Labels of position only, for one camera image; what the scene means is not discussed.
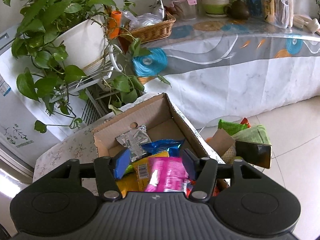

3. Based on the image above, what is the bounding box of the yellow snack packet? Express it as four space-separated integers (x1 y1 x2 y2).
132 151 169 192

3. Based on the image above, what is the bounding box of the large orange snack bag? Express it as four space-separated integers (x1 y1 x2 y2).
116 173 139 198

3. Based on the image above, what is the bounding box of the silver foil snack bag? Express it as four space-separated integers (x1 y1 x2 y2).
116 125 151 163

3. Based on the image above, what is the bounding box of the blue foil snack bag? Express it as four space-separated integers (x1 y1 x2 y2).
141 139 184 157

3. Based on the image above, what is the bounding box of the pink snack packet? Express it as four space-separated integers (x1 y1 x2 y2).
145 157 189 193

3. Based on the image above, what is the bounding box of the green snack packet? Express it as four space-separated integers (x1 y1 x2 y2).
124 164 135 175

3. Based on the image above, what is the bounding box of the red orange snack packet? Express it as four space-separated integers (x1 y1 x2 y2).
186 180 221 197

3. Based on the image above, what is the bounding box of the floral tablecloth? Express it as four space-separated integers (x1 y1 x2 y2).
32 92 161 196

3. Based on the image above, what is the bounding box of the cardboard milk box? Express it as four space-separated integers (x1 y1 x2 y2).
91 92 231 188

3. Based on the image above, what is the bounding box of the bag of green items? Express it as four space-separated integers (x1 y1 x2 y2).
204 117 273 165

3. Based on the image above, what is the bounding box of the black box on floor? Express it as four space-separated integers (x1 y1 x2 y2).
235 140 272 169

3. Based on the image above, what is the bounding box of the white metal plant rack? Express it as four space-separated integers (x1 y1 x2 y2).
46 44 124 128

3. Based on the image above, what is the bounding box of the grey patterned table cover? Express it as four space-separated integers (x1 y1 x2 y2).
140 17 319 128

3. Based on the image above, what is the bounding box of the blue ribbon roll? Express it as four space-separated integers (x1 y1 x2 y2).
132 48 168 77

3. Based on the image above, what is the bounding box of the white chest freezer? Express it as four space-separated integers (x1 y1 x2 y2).
0 24 111 170

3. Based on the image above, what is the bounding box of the silver refrigerator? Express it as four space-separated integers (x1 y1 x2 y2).
1 145 34 236

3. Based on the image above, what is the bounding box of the wicker basket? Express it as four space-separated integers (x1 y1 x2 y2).
120 10 176 44

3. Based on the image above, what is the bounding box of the orange cup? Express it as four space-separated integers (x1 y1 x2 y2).
107 10 122 39

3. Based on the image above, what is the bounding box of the green white plant pot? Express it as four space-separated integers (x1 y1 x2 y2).
201 0 229 18

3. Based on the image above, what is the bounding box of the brown teapot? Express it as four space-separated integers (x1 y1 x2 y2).
223 0 250 20

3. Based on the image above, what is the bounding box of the green pothos plant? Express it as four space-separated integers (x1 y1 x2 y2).
3 0 175 129

